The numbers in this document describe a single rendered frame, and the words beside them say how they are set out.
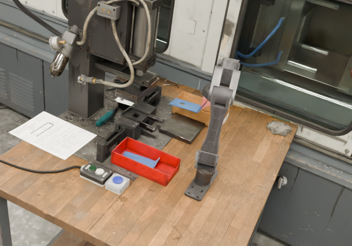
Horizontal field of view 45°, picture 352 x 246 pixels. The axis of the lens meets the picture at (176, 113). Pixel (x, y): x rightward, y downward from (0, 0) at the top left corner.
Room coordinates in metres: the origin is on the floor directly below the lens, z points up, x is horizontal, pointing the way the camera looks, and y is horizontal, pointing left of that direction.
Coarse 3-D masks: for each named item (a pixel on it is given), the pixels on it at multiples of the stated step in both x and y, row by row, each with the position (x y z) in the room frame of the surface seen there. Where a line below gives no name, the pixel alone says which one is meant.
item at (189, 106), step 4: (176, 100) 1.64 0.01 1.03; (180, 100) 1.65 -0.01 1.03; (184, 100) 1.65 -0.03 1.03; (172, 104) 1.60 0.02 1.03; (176, 104) 1.60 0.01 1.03; (180, 104) 1.60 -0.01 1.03; (184, 104) 1.61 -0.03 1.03; (188, 104) 1.61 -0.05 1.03; (192, 104) 1.62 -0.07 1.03; (196, 104) 1.62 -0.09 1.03; (204, 104) 1.58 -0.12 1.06; (184, 108) 1.57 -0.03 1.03; (188, 108) 1.58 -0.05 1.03; (192, 108) 1.58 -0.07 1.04; (196, 108) 1.59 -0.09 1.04; (200, 108) 1.55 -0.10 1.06; (196, 112) 1.55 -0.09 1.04
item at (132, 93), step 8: (96, 64) 1.58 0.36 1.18; (104, 64) 1.61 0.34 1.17; (112, 64) 1.62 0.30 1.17; (112, 72) 1.55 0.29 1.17; (120, 72) 1.54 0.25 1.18; (128, 72) 1.57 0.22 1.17; (136, 72) 1.54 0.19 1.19; (128, 80) 1.52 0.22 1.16; (136, 80) 1.51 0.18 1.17; (144, 80) 1.50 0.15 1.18; (152, 80) 1.53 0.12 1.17; (120, 88) 1.48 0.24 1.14; (128, 88) 1.49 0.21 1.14; (136, 88) 1.50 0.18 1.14; (144, 88) 1.51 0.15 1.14; (152, 88) 1.56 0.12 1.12; (120, 96) 1.46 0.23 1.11; (128, 96) 1.45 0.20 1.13; (136, 96) 1.44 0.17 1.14; (144, 96) 1.49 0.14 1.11
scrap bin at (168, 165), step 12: (120, 144) 1.35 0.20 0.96; (132, 144) 1.39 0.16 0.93; (144, 144) 1.37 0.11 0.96; (120, 156) 1.28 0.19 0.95; (144, 156) 1.36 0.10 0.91; (156, 156) 1.35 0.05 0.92; (168, 156) 1.33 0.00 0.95; (132, 168) 1.26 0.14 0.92; (144, 168) 1.24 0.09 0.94; (156, 168) 1.30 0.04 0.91; (168, 168) 1.31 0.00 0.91; (156, 180) 1.22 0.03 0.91; (168, 180) 1.22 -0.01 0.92
